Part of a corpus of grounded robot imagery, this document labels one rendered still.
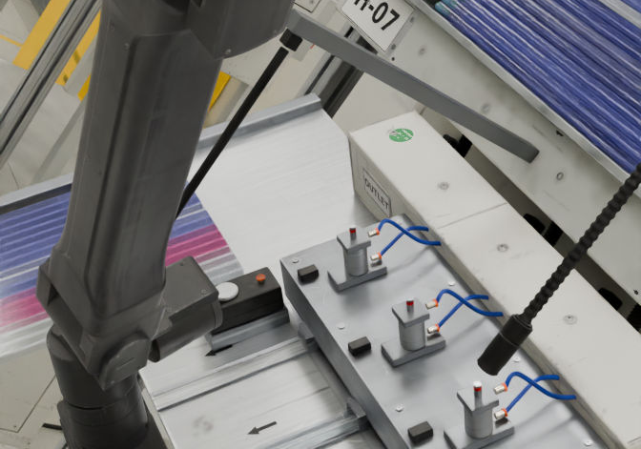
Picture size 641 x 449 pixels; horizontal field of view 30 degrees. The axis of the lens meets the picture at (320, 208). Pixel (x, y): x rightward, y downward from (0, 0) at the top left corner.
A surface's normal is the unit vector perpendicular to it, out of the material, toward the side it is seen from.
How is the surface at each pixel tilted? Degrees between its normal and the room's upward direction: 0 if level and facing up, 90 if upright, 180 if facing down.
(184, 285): 38
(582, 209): 90
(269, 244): 44
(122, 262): 101
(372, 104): 90
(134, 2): 128
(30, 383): 90
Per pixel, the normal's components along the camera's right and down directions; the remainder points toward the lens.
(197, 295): 0.27, -0.55
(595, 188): -0.72, -0.32
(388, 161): -0.10, -0.79
